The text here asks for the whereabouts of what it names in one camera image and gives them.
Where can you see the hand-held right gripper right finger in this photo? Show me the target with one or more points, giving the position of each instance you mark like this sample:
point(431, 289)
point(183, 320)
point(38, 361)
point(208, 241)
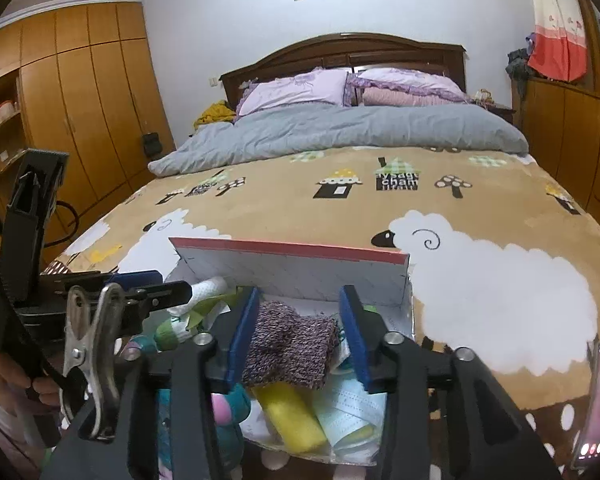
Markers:
point(352, 335)

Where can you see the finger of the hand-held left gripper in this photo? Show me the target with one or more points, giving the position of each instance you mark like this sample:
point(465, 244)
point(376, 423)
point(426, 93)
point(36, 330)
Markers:
point(165, 294)
point(135, 278)

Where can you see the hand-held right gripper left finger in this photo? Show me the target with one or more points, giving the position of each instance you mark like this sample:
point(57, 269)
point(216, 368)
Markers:
point(240, 332)

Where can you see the green ribbon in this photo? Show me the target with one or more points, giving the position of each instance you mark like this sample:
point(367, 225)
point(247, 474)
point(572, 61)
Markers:
point(215, 310)

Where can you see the green and white sock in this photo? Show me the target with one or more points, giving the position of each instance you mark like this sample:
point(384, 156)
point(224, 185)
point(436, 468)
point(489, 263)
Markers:
point(170, 332)

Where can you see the teal alarm clock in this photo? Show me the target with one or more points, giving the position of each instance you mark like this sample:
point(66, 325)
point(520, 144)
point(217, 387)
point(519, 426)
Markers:
point(240, 399)

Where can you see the light blue face mask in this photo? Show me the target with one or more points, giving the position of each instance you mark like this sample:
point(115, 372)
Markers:
point(350, 410)

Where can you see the red cardboard shoe box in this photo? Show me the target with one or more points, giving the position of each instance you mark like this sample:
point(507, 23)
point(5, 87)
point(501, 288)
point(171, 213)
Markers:
point(290, 265)

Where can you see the yellow cloth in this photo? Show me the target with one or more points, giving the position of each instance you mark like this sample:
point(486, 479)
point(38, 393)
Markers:
point(292, 420)
point(215, 116)

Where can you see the person's left forearm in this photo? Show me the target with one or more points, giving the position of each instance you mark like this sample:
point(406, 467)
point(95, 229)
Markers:
point(0, 435)

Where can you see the person's left hand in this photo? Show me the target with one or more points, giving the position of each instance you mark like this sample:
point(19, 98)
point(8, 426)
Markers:
point(10, 375)

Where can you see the metal spring clip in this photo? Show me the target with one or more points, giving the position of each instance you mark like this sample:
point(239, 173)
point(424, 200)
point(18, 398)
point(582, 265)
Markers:
point(87, 360)

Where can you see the printed sheep blanket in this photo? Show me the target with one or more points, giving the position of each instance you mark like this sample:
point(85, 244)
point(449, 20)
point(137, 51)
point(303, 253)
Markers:
point(330, 210)

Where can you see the wooden wardrobe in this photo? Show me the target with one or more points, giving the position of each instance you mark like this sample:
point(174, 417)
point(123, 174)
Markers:
point(80, 110)

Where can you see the grey duvet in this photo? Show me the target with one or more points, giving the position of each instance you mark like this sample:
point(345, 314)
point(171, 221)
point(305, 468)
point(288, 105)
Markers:
point(330, 130)

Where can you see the plain purple pillow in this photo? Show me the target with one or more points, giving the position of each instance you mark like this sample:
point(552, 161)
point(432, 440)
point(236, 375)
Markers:
point(295, 91)

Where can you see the purple ruffled pillow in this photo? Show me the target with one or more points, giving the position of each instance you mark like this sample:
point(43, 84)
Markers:
point(405, 85)

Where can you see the smartphone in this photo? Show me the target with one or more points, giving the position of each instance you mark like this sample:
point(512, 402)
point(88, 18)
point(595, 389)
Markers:
point(597, 410)

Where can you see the wooden nightstand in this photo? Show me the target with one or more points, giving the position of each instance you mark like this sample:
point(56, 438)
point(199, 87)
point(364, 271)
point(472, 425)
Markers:
point(500, 112)

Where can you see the wooden headboard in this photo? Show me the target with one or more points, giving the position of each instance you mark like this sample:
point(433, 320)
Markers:
point(380, 47)

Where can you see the wooden cabinet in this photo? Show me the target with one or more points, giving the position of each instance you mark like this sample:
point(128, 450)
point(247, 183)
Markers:
point(570, 125)

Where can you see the dark clothes heap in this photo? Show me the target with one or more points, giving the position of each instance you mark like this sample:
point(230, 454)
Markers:
point(519, 65)

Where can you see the white and red curtain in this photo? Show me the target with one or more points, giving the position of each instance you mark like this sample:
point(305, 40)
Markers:
point(555, 25)

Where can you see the black wall bag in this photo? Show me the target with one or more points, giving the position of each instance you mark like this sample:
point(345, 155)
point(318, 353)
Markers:
point(152, 144)

